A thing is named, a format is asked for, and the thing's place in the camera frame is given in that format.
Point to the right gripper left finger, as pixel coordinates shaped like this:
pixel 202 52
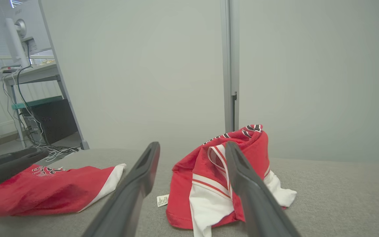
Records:
pixel 127 204

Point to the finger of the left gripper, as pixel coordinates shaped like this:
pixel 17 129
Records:
pixel 8 158
pixel 12 169

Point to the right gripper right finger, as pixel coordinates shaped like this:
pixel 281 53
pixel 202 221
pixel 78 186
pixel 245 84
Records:
pixel 262 214

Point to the red white striped jersey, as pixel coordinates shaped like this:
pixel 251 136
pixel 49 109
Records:
pixel 183 197

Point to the red garment with white cuff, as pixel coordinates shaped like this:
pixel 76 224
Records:
pixel 44 194

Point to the black computer tower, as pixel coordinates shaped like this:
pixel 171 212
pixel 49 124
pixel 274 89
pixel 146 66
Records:
pixel 54 121

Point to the green shelf board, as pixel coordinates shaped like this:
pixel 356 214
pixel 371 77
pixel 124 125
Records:
pixel 38 102

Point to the white office desk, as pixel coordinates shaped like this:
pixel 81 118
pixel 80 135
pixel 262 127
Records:
pixel 35 72

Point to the white monitor stand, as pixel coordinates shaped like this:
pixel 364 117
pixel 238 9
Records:
pixel 13 42

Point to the white computer monitor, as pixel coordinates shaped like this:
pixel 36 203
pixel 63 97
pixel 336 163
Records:
pixel 28 19

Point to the grey partition edge frame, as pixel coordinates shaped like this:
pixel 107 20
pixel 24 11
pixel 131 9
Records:
pixel 84 145

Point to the grey partition joint post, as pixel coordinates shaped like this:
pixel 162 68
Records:
pixel 227 49

